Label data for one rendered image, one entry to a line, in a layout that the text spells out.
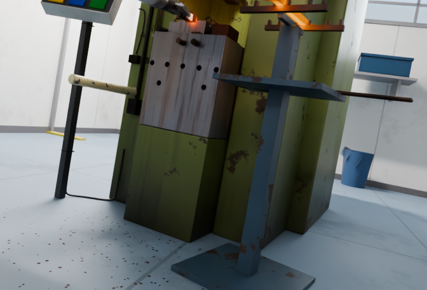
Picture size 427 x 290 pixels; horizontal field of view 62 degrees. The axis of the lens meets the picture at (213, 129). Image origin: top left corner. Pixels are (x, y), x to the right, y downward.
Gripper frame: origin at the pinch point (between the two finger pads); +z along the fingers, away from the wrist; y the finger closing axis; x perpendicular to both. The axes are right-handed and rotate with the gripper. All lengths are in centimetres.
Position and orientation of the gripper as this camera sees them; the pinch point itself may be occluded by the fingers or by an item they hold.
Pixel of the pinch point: (186, 15)
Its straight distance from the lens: 169.9
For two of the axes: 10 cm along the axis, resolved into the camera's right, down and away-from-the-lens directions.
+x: 1.7, -9.8, -0.4
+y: 8.8, 1.7, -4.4
